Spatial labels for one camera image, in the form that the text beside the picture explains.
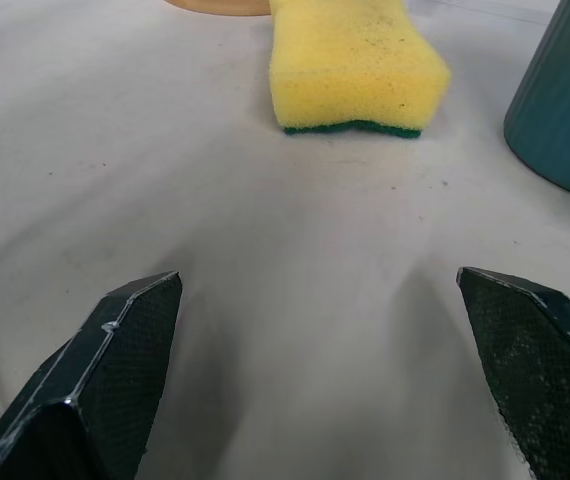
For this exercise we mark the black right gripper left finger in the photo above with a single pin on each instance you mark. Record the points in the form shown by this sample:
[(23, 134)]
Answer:
[(95, 380)]

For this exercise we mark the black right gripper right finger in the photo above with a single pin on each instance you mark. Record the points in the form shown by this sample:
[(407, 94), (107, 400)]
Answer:
[(540, 365)]

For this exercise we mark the dark teal ribbed cup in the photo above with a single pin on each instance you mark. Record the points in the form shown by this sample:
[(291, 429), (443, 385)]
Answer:
[(562, 95)]

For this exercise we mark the yellow sponge with green pad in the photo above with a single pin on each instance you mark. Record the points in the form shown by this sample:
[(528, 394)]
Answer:
[(360, 70)]

